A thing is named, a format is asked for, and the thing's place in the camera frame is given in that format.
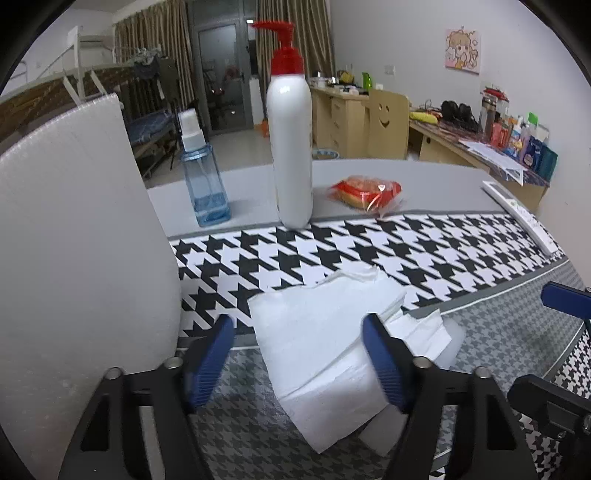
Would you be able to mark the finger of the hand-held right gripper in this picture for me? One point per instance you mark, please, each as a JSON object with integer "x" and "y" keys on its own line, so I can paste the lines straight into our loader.
{"x": 549, "y": 406}
{"x": 565, "y": 299}

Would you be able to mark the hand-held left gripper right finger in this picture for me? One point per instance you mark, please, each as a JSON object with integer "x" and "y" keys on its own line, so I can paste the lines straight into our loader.
{"x": 383, "y": 364}

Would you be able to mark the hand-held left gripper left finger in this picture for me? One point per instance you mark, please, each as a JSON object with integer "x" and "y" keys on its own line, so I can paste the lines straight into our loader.
{"x": 211, "y": 364}

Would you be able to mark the white toilet paper roll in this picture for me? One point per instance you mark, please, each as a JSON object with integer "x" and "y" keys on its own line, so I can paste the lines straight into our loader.
{"x": 318, "y": 332}

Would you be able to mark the white remote control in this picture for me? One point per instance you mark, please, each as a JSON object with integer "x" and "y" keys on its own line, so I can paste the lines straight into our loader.
{"x": 521, "y": 214}

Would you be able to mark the houndstooth tablecloth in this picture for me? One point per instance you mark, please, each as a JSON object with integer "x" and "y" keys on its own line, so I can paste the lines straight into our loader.
{"x": 415, "y": 258}

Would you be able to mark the cluster of toiletry bottles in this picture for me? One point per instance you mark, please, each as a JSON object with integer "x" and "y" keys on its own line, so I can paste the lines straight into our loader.
{"x": 531, "y": 147}

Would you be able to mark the white papers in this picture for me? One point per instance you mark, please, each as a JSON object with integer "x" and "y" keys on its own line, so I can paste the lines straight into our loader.
{"x": 494, "y": 159}

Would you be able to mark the red snack packet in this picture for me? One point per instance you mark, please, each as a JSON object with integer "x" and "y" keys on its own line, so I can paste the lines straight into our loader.
{"x": 364, "y": 191}

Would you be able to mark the blue spray bottle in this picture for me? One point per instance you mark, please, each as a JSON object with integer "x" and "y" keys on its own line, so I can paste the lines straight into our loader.
{"x": 203, "y": 184}

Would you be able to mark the red lid flask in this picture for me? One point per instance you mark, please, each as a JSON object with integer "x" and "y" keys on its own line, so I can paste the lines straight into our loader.
{"x": 491, "y": 110}

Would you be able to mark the black shoes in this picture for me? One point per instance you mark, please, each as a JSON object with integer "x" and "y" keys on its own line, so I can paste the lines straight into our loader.
{"x": 459, "y": 117}

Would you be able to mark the blue basin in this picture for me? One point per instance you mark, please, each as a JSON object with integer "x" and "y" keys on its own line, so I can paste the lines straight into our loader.
{"x": 325, "y": 154}

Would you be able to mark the white pump bottle red top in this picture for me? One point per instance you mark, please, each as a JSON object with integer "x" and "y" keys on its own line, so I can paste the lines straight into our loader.
{"x": 291, "y": 152}

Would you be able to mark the yellow banana toy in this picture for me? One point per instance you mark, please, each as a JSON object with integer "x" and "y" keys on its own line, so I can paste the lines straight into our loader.
{"x": 425, "y": 117}

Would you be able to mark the wooden smiley chair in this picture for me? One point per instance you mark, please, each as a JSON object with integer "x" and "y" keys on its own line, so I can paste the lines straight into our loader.
{"x": 388, "y": 124}

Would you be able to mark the blue plaid bedding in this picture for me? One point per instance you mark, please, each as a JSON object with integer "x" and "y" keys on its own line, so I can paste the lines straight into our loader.
{"x": 152, "y": 127}

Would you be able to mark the wooden desk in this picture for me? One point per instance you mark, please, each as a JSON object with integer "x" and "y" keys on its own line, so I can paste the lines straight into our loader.
{"x": 346, "y": 120}

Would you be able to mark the white cabinet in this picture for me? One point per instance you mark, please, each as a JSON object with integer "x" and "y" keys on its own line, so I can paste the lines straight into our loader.
{"x": 257, "y": 101}

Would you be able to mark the green bottle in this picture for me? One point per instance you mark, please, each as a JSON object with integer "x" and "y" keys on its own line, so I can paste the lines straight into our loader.
{"x": 366, "y": 81}

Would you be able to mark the hanging dark clothes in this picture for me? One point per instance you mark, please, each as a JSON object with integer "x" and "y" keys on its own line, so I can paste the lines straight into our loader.
{"x": 154, "y": 76}

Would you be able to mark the glass balcony door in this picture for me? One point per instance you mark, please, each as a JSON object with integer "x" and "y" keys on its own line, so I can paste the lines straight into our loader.
{"x": 221, "y": 69}

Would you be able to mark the white metal bunk bed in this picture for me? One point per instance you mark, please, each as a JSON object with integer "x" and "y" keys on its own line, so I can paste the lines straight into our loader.
{"x": 46, "y": 92}

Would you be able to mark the brown curtain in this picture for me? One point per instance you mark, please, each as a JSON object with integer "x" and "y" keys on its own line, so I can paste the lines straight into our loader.
{"x": 314, "y": 37}
{"x": 152, "y": 27}

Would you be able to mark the white air conditioner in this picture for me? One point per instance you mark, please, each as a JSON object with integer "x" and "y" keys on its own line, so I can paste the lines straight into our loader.
{"x": 97, "y": 41}

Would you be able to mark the wall poster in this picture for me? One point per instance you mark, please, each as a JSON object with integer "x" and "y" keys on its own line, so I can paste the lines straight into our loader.
{"x": 462, "y": 50}

